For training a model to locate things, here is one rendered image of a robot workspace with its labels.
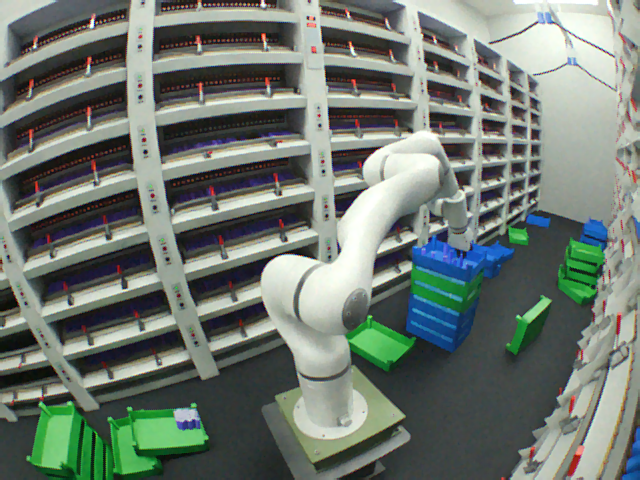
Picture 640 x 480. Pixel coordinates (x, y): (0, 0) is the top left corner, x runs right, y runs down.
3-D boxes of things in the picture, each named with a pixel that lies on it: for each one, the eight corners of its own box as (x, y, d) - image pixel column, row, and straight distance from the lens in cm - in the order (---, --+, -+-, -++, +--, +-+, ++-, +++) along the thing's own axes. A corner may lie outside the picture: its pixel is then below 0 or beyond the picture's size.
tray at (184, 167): (310, 153, 124) (312, 132, 121) (162, 181, 108) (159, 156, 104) (289, 138, 141) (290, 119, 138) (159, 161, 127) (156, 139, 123)
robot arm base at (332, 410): (383, 414, 78) (385, 364, 64) (319, 453, 72) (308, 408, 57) (339, 377, 88) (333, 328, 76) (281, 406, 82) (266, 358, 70)
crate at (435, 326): (473, 320, 159) (476, 307, 154) (456, 341, 144) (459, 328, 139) (427, 301, 168) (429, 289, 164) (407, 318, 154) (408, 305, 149)
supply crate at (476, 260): (485, 265, 143) (487, 249, 139) (469, 282, 125) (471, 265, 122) (433, 249, 153) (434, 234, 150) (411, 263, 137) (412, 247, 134)
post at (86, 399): (99, 408, 162) (9, 18, 150) (85, 411, 166) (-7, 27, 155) (99, 383, 175) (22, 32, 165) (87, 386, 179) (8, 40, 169)
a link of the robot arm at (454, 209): (443, 225, 119) (464, 230, 116) (438, 199, 111) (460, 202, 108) (450, 212, 125) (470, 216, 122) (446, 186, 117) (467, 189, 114)
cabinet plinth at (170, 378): (420, 279, 205) (420, 273, 203) (86, 406, 168) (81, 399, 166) (403, 272, 214) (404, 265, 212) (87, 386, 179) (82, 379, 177)
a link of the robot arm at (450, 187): (401, 174, 99) (430, 219, 122) (445, 178, 91) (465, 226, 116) (410, 154, 104) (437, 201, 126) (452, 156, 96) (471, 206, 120)
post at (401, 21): (424, 282, 203) (415, 5, 194) (415, 287, 197) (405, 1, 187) (403, 272, 214) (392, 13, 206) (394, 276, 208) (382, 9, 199)
